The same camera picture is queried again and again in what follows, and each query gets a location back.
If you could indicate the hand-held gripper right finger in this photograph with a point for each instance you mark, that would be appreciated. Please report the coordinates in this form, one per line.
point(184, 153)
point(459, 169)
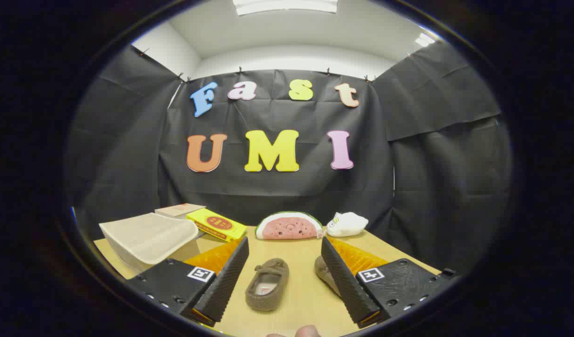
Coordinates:
point(345, 285)

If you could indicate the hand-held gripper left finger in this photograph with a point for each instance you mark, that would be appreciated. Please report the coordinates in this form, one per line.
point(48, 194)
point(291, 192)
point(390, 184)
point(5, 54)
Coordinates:
point(226, 285)

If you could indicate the brown fuzzy shoe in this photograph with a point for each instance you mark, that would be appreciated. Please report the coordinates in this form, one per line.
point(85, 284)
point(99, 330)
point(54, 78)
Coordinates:
point(322, 271)
point(258, 299)

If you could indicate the cream storage box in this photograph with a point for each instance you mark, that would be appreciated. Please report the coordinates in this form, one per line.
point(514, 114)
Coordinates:
point(146, 238)

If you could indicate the white plush toy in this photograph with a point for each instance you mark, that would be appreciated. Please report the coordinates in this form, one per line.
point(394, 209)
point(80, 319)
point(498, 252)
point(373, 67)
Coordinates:
point(345, 224)

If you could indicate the yellow book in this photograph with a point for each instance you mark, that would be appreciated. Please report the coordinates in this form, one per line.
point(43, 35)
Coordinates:
point(207, 217)

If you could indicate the watermelon slice plush toy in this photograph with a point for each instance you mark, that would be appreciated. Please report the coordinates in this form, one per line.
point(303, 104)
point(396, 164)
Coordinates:
point(289, 227)

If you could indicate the beige book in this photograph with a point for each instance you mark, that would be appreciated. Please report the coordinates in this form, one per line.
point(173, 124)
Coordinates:
point(177, 210)

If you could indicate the small ceiling light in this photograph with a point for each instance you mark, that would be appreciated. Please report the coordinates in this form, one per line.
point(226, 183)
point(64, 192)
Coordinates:
point(425, 40)

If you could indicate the long ceiling light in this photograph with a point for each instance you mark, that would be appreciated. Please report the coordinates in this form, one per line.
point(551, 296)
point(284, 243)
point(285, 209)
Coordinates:
point(286, 5)

